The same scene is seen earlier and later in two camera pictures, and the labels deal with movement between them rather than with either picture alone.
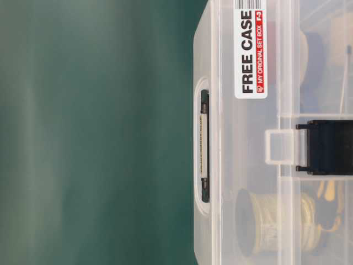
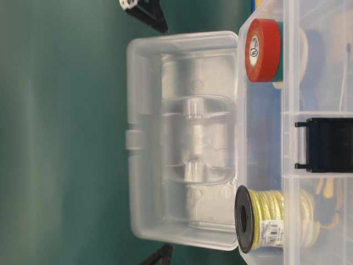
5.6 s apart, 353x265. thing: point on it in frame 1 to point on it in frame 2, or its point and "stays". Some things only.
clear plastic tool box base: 315,83 stays
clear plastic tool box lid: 244,132 to 183,135
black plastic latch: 330,147 stays
